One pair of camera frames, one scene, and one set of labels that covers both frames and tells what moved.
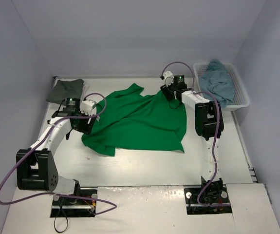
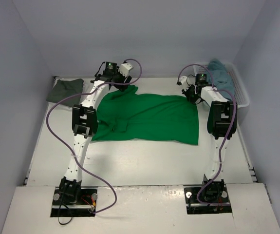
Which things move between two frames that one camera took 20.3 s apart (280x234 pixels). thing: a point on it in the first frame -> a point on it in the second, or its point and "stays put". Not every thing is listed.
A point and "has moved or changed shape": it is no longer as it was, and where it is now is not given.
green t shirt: (124, 120) has moved or changed shape
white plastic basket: (241, 99) stays put
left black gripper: (85, 125) -> (122, 83)
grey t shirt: (63, 89) stays put
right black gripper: (168, 93) -> (191, 95)
